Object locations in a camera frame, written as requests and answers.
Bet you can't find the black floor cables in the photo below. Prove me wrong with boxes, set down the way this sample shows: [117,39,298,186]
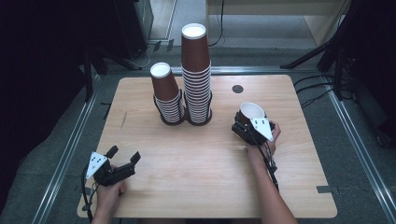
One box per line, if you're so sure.
[293,74,335,109]

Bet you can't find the short stack of brown cups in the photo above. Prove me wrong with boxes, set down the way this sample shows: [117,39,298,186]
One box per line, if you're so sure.
[149,62,186,124]

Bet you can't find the tall stack of brown cups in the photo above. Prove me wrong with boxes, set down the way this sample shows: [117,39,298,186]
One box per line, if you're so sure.
[180,22,213,125]

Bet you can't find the single brown paper cup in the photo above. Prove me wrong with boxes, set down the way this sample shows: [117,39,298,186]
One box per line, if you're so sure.
[238,102,268,126]

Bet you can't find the black wire cup holder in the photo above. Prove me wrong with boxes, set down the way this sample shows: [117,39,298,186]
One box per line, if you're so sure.
[152,88,214,127]

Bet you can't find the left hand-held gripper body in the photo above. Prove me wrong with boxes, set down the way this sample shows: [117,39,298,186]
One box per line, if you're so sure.
[85,151,137,188]

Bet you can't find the black tripod stand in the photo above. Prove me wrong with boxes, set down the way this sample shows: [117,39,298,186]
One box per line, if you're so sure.
[279,0,358,101]

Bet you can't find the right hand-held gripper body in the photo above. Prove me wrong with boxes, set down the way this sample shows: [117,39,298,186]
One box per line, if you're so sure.
[231,117,277,147]

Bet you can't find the black hanging cable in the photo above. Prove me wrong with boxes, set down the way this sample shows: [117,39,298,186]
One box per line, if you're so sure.
[207,0,226,49]

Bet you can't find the aluminium frame rail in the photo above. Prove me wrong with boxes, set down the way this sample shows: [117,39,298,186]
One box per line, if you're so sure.
[323,76,396,224]
[31,74,102,224]

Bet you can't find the right hand-held gripper cable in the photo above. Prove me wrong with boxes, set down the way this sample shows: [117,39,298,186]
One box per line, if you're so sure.
[248,130,280,192]

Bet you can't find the person's right hand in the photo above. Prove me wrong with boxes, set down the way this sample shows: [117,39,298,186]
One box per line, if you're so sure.
[245,120,282,161]

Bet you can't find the hand-held gripper cable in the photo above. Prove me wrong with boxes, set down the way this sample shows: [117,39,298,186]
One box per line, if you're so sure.
[80,166,98,224]
[248,130,280,192]

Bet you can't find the black metal stand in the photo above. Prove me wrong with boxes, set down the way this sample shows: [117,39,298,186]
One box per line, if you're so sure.
[81,46,109,102]

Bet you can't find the white floor cable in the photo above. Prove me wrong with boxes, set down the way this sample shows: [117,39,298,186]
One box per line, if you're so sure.
[129,42,158,70]

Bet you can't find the left hand-held gripper cable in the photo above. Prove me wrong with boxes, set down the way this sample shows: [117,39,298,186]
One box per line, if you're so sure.
[80,166,98,224]

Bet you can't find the person's left hand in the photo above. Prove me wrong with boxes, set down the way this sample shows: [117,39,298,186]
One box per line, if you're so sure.
[92,179,129,220]

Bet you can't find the black computer tower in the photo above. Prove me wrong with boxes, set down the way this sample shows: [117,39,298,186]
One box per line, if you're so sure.
[112,0,154,61]

